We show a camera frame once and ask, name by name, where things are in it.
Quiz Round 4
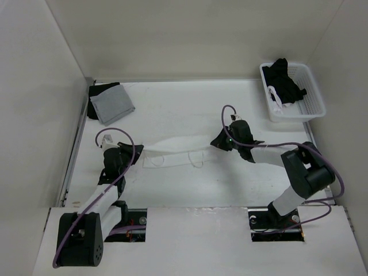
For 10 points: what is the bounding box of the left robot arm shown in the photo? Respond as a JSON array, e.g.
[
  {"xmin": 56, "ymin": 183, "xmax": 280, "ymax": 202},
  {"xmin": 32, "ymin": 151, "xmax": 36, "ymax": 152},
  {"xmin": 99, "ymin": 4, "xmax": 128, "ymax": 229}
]
[{"xmin": 53, "ymin": 141, "xmax": 144, "ymax": 268}]

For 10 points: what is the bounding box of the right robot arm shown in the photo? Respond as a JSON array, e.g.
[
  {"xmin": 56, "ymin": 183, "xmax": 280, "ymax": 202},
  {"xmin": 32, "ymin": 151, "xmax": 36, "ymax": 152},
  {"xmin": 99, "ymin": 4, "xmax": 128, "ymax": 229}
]
[{"xmin": 210, "ymin": 120, "xmax": 335, "ymax": 228}]

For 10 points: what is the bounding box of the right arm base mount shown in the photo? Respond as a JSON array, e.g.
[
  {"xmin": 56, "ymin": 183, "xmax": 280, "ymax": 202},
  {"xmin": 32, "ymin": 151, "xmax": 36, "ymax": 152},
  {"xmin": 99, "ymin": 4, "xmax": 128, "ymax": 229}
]
[{"xmin": 248, "ymin": 208, "xmax": 304, "ymax": 242}]

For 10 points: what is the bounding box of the folded black tank top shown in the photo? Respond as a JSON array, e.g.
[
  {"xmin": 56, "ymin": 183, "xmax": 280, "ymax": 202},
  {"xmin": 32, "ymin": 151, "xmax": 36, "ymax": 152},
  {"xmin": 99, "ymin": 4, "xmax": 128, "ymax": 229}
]
[{"xmin": 87, "ymin": 82, "xmax": 119, "ymax": 120}]

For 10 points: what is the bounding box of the folded grey tank top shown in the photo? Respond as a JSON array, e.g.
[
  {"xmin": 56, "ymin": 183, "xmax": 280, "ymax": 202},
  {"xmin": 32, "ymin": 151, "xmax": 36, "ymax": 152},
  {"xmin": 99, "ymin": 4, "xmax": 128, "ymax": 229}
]
[{"xmin": 90, "ymin": 84, "xmax": 135, "ymax": 126}]

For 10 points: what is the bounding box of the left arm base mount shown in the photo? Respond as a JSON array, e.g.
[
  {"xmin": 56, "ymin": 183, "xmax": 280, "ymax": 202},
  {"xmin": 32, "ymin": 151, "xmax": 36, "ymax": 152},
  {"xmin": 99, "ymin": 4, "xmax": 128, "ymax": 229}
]
[{"xmin": 105, "ymin": 201, "xmax": 148, "ymax": 243}]

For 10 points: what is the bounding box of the purple cable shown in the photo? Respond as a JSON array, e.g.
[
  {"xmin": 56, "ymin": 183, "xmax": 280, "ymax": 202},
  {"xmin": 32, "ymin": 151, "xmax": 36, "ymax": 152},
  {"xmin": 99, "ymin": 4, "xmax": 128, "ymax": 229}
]
[
  {"xmin": 220, "ymin": 105, "xmax": 346, "ymax": 235},
  {"xmin": 51, "ymin": 127, "xmax": 147, "ymax": 269}
]

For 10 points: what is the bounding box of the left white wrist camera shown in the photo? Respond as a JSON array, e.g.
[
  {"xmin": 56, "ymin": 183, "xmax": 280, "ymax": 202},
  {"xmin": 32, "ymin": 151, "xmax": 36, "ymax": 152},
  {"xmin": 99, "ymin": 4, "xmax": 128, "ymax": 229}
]
[{"xmin": 101, "ymin": 135, "xmax": 118, "ymax": 152}]

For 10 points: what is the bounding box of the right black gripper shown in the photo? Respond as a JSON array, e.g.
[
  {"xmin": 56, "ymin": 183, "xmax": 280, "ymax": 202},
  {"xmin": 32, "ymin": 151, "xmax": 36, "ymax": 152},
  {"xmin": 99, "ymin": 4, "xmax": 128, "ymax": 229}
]
[{"xmin": 210, "ymin": 126, "xmax": 242, "ymax": 151}]

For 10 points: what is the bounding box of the crumpled black tank top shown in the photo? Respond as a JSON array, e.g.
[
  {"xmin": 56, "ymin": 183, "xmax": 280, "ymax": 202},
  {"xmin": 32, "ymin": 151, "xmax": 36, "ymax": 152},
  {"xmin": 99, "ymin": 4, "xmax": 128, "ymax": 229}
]
[{"xmin": 262, "ymin": 58, "xmax": 307, "ymax": 104}]

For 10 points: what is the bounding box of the white plastic basket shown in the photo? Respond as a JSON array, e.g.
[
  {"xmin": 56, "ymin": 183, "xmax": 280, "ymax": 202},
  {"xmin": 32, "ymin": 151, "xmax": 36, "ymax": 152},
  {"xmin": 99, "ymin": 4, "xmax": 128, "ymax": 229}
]
[{"xmin": 259, "ymin": 63, "xmax": 326, "ymax": 123}]

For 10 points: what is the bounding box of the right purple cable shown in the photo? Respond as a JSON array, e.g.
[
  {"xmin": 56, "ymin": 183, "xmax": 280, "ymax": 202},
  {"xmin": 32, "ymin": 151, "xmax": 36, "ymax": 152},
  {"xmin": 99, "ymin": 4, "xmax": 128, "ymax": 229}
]
[{"xmin": 220, "ymin": 105, "xmax": 346, "ymax": 235}]

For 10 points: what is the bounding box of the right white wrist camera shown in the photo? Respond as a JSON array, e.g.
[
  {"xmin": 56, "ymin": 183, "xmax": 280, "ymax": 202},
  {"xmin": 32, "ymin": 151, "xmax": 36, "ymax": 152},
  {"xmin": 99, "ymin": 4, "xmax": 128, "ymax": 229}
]
[{"xmin": 231, "ymin": 114, "xmax": 242, "ymax": 122}]

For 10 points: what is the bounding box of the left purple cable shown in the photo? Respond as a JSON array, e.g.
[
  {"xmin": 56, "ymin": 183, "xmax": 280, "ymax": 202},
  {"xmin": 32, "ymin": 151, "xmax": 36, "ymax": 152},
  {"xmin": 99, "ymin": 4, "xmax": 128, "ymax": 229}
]
[{"xmin": 51, "ymin": 127, "xmax": 147, "ymax": 269}]

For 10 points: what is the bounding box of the white tank top in basket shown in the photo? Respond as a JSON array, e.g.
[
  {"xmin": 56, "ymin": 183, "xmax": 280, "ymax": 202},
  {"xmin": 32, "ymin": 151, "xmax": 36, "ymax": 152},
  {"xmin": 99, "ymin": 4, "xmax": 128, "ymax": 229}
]
[{"xmin": 267, "ymin": 86, "xmax": 292, "ymax": 114}]

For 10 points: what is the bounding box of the left metal table rail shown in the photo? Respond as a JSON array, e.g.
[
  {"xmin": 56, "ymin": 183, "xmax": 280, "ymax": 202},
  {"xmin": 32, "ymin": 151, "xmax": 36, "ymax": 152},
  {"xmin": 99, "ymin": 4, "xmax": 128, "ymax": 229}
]
[{"xmin": 55, "ymin": 77, "xmax": 96, "ymax": 207}]

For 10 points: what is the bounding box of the right metal table rail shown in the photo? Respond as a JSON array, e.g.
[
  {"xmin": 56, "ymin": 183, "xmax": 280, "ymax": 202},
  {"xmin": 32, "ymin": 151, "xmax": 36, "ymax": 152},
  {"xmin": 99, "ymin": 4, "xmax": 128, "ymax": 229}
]
[{"xmin": 304, "ymin": 122, "xmax": 336, "ymax": 205}]

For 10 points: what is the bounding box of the white tank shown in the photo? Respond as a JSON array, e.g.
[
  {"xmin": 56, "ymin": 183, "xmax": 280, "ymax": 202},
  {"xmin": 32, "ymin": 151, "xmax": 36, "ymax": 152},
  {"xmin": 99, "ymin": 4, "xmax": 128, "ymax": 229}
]
[
  {"xmin": 267, "ymin": 86, "xmax": 292, "ymax": 114},
  {"xmin": 143, "ymin": 135, "xmax": 217, "ymax": 168}
]

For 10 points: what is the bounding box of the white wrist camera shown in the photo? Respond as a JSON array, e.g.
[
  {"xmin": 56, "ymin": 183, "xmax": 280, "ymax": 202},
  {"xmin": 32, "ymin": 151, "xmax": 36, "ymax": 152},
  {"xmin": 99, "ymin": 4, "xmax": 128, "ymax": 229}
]
[
  {"xmin": 231, "ymin": 114, "xmax": 242, "ymax": 122},
  {"xmin": 101, "ymin": 135, "xmax": 118, "ymax": 152}
]

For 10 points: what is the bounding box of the metal table rail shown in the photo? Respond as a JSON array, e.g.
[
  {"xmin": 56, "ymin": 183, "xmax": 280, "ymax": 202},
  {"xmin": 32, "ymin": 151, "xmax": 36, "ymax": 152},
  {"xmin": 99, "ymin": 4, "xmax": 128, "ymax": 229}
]
[
  {"xmin": 304, "ymin": 122, "xmax": 336, "ymax": 205},
  {"xmin": 55, "ymin": 77, "xmax": 96, "ymax": 207}
]

